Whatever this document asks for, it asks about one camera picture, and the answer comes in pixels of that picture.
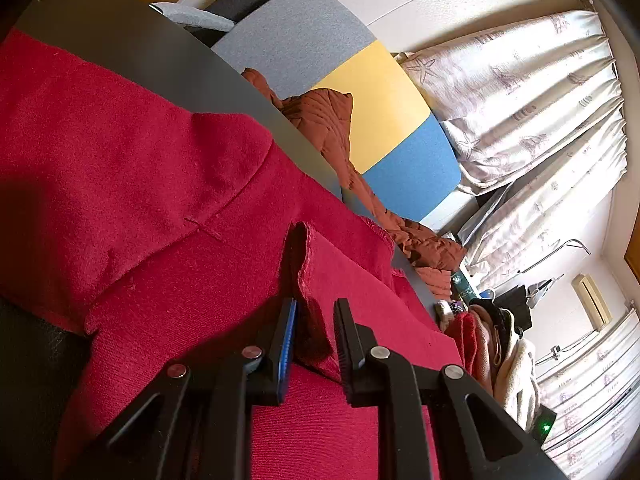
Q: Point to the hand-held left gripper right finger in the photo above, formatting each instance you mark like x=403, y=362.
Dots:
x=346, y=350

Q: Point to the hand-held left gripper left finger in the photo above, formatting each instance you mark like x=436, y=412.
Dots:
x=286, y=345

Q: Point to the dark red knit sweater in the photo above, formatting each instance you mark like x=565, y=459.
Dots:
x=150, y=185

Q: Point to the bright red garment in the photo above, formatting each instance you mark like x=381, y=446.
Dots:
x=462, y=340

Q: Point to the dark green container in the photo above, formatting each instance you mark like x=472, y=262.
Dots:
x=462, y=287

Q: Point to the beige knit cloth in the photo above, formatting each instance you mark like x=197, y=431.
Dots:
x=482, y=350

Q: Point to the black fuzzy cloth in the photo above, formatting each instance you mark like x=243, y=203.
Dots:
x=500, y=317

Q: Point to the rust quilted jacket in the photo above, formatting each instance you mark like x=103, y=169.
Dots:
x=320, y=120

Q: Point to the white patterned curtain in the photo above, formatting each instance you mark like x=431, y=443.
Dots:
x=530, y=90
x=585, y=400

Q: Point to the black leather desk mat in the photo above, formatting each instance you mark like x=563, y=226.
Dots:
x=35, y=385

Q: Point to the wooden door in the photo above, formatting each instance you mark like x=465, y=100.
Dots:
x=634, y=260

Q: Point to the wall air conditioner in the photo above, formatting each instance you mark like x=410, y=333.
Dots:
x=592, y=300

